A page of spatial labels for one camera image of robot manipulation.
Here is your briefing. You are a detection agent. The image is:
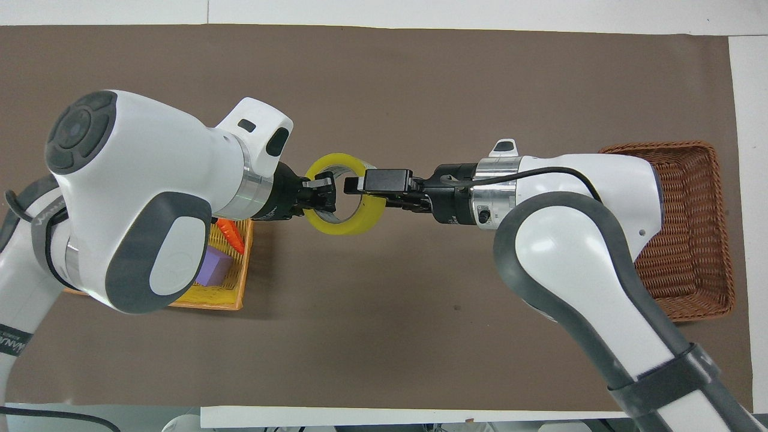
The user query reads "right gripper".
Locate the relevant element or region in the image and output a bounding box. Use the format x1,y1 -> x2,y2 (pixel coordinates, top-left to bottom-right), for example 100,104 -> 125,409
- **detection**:
364,163 -> 479,226

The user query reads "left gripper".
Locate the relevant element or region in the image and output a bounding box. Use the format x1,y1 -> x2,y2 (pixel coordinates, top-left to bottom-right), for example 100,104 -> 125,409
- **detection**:
263,161 -> 434,223

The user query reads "yellow tape roll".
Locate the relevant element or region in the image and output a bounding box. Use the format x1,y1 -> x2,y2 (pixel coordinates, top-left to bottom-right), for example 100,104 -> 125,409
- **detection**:
304,152 -> 388,236

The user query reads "orange plastic basket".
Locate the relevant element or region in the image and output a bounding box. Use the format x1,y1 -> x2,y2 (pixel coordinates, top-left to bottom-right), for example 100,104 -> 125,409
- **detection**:
63,217 -> 254,311

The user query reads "brown wicker basket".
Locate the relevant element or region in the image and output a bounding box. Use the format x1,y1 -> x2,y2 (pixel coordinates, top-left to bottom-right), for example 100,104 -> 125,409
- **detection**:
598,140 -> 736,323

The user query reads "orange toy carrot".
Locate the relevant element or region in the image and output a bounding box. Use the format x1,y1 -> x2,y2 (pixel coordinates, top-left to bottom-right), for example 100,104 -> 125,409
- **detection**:
216,218 -> 246,256

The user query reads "purple block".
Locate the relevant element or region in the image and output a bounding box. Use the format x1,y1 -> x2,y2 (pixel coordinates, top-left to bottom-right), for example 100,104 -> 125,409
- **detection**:
194,245 -> 234,287

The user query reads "black cable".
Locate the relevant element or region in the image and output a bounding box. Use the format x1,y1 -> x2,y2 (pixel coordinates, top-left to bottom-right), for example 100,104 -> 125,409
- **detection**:
0,405 -> 122,432
4,190 -> 37,224
440,166 -> 603,203

